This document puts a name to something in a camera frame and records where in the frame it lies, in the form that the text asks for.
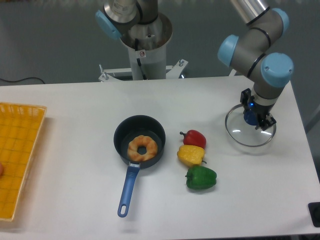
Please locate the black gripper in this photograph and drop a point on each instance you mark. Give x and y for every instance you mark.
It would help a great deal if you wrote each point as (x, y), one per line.
(259, 109)

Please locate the glass pot lid blue knob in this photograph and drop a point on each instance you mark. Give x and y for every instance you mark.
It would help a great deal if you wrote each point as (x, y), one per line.
(238, 128)

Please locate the dark pot blue handle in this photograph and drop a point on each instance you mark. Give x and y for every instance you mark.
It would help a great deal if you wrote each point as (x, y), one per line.
(126, 131)

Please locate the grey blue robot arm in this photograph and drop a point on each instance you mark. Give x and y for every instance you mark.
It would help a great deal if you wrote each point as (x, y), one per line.
(247, 54)

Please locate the red bell pepper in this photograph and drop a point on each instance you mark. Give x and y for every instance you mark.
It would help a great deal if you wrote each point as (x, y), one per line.
(194, 138)

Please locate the yellow bell pepper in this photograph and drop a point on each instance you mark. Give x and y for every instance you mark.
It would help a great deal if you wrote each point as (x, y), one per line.
(191, 155)

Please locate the green bell pepper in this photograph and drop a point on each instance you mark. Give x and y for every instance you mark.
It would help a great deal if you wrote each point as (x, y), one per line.
(200, 178)

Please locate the black object at table edge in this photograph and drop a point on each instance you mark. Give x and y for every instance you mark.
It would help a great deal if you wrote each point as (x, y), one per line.
(314, 210)

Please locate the yellow woven basket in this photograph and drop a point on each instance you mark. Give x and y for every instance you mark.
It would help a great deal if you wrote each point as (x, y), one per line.
(20, 125)

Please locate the black camera bracket on wrist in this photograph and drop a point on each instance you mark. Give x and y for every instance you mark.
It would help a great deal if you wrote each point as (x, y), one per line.
(245, 99)

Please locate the glazed ring bread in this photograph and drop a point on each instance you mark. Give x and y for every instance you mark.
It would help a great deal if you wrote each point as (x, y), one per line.
(142, 148)

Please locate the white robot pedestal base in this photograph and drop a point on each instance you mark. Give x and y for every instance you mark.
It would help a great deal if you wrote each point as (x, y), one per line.
(147, 50)

